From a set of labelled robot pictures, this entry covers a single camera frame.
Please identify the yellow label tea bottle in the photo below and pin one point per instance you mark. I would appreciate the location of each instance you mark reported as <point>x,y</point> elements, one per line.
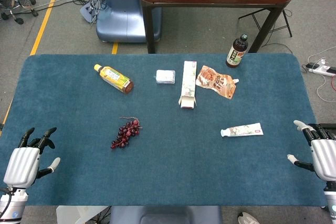
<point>114,78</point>

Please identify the black office chair base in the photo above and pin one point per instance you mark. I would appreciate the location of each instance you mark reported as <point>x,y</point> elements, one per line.
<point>11,11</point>

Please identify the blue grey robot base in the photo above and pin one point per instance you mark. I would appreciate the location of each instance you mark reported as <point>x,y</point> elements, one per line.
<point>120,11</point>

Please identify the white power strip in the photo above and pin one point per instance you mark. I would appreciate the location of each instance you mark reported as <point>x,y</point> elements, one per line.
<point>319,69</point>

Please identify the dark sauce bottle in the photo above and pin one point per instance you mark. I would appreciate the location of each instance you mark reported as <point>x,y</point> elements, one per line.
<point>236,53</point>

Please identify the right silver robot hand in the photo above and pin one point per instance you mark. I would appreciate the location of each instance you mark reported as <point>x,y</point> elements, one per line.
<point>324,155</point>

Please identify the grey blue robot pedestal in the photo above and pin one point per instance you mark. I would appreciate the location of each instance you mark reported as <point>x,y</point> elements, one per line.
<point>165,214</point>

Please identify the white tissue pack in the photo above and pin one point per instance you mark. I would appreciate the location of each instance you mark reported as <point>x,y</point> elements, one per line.
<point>165,76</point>

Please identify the white table frame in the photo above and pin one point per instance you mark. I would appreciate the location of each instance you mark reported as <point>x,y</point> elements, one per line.
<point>76,213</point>

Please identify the grey sneaker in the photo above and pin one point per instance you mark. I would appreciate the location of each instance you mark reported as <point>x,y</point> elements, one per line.
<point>248,218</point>

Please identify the black metal stool frame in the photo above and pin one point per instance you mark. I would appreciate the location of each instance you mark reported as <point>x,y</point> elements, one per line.
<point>287,22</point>

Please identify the red plastic grape bunch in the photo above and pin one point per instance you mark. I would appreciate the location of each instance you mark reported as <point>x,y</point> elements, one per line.
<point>127,132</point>

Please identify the tall white carton box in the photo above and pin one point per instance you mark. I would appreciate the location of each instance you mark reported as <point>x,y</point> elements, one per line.
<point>188,82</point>

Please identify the white tube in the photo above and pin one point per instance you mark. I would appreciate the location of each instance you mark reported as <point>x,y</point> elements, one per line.
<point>244,130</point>

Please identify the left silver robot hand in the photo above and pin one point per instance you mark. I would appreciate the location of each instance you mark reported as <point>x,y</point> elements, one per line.
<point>22,165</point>

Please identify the orange spout pouch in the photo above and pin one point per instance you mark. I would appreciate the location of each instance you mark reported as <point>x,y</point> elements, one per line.
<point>215,81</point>

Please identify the blue table mat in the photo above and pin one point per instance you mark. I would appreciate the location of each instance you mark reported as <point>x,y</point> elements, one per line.
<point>168,166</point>

